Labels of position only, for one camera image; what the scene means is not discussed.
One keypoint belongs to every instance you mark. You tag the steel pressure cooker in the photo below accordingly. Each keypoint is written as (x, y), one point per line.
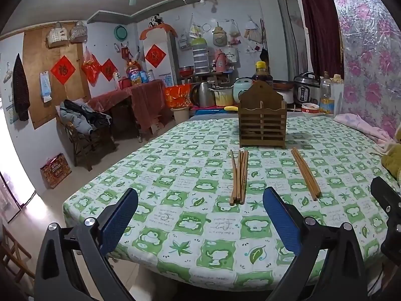
(305, 91)

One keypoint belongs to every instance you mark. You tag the beige heart pocket organizer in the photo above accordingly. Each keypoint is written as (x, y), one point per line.
(219, 36)

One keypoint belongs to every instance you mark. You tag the white refrigerator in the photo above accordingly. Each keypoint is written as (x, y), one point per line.
(170, 62)

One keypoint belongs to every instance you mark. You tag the dark soy sauce bottle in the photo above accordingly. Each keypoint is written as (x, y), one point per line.
(261, 72)

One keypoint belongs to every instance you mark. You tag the blue white wall calendar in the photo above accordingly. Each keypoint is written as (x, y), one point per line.
(45, 86)

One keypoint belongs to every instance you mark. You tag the white tote bag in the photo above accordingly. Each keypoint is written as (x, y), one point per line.
(232, 56)

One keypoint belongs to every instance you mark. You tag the green rice cooker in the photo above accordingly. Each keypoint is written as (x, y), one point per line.
(241, 86)

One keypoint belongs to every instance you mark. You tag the steel electric kettle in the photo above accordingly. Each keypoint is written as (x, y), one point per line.
(205, 95)

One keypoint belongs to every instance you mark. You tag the cardboard box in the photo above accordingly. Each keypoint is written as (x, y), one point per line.
(156, 125)

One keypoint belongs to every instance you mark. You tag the orange red box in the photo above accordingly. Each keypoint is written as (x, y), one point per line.
(177, 95)

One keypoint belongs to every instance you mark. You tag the yellow enamel pot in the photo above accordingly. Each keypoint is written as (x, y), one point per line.
(224, 97)

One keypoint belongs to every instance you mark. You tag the teal basin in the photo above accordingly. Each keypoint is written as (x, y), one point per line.
(120, 32)

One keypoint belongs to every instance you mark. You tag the dark hanging garment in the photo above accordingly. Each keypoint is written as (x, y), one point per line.
(20, 91)

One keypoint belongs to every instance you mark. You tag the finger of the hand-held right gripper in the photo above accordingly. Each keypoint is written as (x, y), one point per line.
(387, 196)

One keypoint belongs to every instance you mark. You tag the red white bowl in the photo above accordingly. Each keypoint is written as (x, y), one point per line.
(310, 109)

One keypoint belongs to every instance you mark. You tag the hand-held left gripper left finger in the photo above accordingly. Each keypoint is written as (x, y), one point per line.
(119, 216)

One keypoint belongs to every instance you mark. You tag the pink thermos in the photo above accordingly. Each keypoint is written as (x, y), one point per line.
(220, 62)

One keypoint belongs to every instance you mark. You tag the green checked tablecloth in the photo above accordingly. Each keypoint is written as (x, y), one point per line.
(188, 225)

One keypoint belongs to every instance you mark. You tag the panda plush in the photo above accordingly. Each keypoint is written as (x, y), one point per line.
(155, 21)

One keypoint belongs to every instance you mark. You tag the maroon curtain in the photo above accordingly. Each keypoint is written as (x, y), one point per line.
(319, 31)

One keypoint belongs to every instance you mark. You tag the orange fridge cover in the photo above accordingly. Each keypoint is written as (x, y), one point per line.
(159, 29)

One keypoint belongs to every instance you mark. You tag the red hanging pouch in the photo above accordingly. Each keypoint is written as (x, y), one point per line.
(125, 53)

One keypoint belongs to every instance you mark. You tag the white bucket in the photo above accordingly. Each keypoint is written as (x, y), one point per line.
(181, 114)

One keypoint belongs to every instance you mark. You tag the red gift bag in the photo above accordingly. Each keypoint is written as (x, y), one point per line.
(56, 171)

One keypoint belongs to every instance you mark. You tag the small wooden table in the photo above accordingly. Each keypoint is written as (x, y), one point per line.
(216, 75)

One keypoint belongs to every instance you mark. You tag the black hanging ladle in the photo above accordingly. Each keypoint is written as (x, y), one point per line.
(264, 59)

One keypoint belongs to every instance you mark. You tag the table with red cloth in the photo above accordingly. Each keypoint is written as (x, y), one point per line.
(144, 100)

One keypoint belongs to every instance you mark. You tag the cream cloth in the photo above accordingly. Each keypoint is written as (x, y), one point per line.
(391, 145)

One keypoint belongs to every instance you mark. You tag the white patterned handbag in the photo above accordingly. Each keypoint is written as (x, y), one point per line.
(57, 36)

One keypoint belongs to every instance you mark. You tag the pink blanket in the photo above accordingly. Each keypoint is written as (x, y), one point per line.
(360, 124)

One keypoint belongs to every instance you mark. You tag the plastic bag yellow contents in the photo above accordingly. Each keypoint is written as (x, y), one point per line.
(195, 29)

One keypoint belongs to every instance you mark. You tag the floral plastic sheet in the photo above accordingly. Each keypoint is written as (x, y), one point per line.
(369, 53)

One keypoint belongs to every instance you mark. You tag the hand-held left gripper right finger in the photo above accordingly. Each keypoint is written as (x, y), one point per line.
(280, 219)

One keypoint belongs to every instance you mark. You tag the red basin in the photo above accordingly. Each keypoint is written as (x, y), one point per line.
(186, 70)

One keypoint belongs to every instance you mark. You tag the pile of jackets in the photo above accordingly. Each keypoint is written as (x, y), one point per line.
(75, 119)

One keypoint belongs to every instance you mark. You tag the stacked food container green lid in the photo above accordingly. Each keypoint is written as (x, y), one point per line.
(200, 58)

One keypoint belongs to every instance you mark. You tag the cooking oil bottle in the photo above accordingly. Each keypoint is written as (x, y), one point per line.
(134, 75)

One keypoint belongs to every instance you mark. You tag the clear grey handbag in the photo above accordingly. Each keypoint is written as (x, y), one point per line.
(78, 33)

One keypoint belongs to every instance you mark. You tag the wooden chopstick holder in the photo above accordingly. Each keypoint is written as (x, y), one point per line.
(261, 125)

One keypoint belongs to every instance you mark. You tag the white hanging bag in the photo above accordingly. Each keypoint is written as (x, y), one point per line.
(253, 33)

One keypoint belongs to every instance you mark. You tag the wooden chopstick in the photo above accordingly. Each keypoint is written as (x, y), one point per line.
(245, 178)
(242, 178)
(304, 175)
(308, 173)
(238, 178)
(232, 178)

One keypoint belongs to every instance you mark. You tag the wooden chair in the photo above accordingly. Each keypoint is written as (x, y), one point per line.
(81, 150)

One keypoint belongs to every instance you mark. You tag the clear hanging plastic bag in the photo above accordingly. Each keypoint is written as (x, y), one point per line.
(235, 34)

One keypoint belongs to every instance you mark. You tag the olive cloth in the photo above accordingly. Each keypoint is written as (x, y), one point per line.
(391, 163)

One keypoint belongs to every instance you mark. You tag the wooden wall board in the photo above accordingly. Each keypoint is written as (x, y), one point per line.
(34, 69)

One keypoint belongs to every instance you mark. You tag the clear bottle yellow label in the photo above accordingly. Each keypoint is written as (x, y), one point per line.
(325, 100)

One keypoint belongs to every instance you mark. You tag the red diamond paper poster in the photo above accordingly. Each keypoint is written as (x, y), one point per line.
(155, 56)
(62, 70)
(108, 70)

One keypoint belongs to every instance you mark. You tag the wooden stool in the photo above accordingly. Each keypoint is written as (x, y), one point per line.
(15, 257)

